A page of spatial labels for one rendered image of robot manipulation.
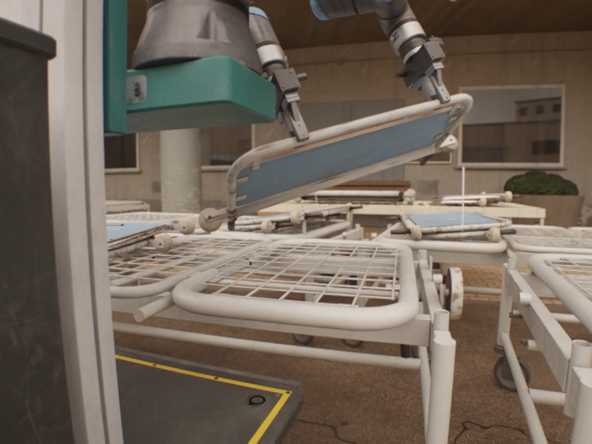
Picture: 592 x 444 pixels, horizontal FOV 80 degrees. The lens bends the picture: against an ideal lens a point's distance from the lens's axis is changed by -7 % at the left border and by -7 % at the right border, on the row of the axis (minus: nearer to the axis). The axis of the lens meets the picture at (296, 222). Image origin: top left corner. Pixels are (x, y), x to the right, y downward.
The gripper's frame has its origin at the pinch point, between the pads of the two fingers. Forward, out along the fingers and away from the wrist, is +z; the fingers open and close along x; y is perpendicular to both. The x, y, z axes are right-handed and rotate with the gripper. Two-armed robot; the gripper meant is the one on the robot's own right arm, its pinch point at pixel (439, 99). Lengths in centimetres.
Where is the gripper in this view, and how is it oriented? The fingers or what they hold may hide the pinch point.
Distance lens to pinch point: 109.6
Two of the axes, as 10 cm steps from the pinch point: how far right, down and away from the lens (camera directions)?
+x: 2.2, -2.5, -9.4
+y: -9.0, 3.2, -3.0
